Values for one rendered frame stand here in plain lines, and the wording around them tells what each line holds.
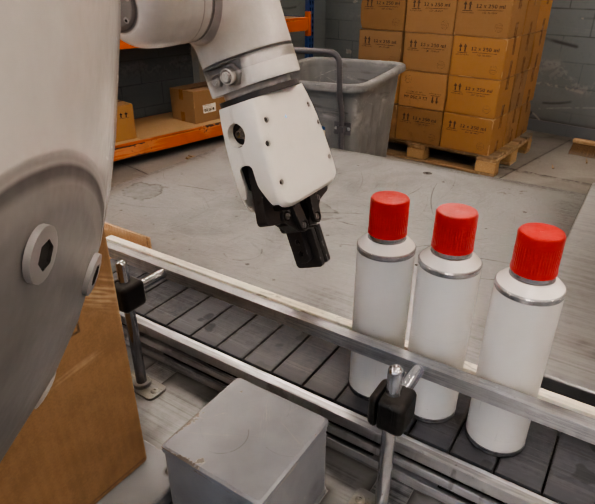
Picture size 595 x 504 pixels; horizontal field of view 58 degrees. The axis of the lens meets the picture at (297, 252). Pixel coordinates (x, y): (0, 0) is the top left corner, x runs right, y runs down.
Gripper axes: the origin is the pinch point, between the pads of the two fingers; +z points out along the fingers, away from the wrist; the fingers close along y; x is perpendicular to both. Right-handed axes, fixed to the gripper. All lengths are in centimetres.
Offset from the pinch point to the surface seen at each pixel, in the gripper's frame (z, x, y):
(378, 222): -2.3, -9.8, -2.3
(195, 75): -57, 337, 339
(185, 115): -24, 297, 272
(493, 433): 17.2, -15.8, -3.6
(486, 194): 18, 6, 72
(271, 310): 4.4, 2.7, -5.2
